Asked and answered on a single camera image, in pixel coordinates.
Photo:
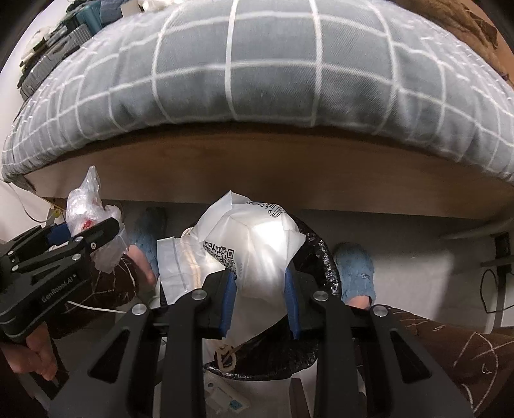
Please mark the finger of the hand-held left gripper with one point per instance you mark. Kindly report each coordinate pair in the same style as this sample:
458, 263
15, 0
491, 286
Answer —
60, 234
94, 243

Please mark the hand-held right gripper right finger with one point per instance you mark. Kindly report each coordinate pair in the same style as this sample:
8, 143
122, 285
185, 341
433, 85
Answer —
291, 305

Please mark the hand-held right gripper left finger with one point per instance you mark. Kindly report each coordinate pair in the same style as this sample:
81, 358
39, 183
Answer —
227, 305

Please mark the clear plastic bag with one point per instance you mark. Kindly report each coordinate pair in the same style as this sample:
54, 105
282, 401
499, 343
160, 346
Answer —
82, 201

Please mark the bin with black bag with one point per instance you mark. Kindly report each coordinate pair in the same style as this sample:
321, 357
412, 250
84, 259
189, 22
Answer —
317, 249

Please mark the person's left hand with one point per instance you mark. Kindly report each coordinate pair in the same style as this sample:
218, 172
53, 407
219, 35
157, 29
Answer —
36, 353

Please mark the person's left leg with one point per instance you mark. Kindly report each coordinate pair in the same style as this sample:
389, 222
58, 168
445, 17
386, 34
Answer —
112, 281

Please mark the person's leg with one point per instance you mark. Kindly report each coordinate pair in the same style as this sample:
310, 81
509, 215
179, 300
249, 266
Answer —
112, 281
441, 349

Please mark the blue knitted slipper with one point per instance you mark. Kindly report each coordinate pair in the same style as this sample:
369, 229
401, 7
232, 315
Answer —
150, 233
355, 273

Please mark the white blue printed packet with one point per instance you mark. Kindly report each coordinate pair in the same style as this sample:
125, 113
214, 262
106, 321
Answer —
223, 396

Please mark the person's right leg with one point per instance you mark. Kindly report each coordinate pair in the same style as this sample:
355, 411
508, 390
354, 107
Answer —
441, 349

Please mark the grey suitcase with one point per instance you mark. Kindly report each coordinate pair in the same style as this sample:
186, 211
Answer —
52, 52

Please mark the white round appliance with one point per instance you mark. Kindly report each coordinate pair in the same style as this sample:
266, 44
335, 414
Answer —
34, 42

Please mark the teal crate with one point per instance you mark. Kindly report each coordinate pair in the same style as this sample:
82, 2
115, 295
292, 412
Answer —
92, 18

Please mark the brown fleece jacket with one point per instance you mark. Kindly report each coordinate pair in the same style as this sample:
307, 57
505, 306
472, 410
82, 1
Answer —
449, 20

